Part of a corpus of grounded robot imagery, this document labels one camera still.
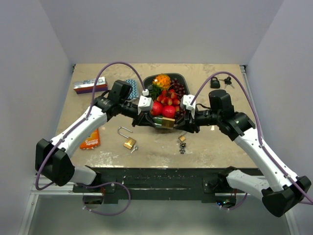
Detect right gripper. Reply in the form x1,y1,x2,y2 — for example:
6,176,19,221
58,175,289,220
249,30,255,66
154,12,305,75
175,106,221,133

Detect large brass padlock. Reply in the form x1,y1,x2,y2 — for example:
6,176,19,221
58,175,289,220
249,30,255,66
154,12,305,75
153,117,175,129

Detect black Kaijing padlock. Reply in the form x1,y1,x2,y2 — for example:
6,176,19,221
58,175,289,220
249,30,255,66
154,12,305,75
210,76,221,89

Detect black head keys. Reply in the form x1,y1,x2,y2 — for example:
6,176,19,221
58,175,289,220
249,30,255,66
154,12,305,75
219,76,234,89

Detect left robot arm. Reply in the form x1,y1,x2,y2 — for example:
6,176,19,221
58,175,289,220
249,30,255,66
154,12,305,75
35,80,153,192

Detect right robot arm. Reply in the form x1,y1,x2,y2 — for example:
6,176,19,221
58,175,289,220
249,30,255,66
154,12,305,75
175,90,312,217

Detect small brass padlock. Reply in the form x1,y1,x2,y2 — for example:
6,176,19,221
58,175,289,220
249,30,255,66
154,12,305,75
178,132,187,142

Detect left red apple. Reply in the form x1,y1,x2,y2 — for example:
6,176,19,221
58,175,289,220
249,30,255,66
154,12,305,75
150,101,163,117

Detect red apple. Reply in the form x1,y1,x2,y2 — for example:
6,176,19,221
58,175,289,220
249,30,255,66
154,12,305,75
150,101,163,117
162,105,176,118

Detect right red apple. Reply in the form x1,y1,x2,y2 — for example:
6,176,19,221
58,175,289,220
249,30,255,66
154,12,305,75
162,105,176,118

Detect open brass padlock left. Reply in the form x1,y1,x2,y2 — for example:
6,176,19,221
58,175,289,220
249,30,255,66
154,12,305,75
117,126,136,150

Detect strawberry pile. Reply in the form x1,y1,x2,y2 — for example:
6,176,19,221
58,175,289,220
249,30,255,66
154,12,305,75
156,89,182,112

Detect purple grape bunch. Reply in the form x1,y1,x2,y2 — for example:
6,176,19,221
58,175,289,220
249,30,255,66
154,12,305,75
169,78,186,119

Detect grey fruit tray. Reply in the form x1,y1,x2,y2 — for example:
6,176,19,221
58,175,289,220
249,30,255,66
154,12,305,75
142,72,196,134

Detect orange pineapple toy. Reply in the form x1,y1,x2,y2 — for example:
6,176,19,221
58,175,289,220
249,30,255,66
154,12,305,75
152,74,171,90

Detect orange razor package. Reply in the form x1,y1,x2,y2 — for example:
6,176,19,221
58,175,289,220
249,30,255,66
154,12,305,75
79,129,100,149

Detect purple white toothpaste box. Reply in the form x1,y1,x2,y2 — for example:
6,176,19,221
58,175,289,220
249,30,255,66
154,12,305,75
73,77,108,94

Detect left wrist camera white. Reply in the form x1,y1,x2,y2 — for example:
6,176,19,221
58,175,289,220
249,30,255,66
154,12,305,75
137,89,154,114

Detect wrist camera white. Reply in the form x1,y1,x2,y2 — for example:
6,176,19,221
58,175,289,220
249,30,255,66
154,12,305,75
137,89,154,114
180,94,196,118

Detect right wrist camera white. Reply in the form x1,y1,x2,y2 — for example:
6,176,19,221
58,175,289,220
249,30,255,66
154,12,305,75
180,94,196,118

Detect small key with ring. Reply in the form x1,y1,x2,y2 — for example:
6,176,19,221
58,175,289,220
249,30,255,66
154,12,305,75
131,145,138,153

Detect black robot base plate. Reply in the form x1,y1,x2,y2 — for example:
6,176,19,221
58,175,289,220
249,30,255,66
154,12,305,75
73,168,233,204

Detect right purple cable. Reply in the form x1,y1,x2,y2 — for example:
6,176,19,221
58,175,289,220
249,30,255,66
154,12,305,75
190,71,313,211

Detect aluminium frame rail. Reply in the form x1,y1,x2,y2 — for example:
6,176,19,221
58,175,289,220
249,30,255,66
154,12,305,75
18,183,102,235

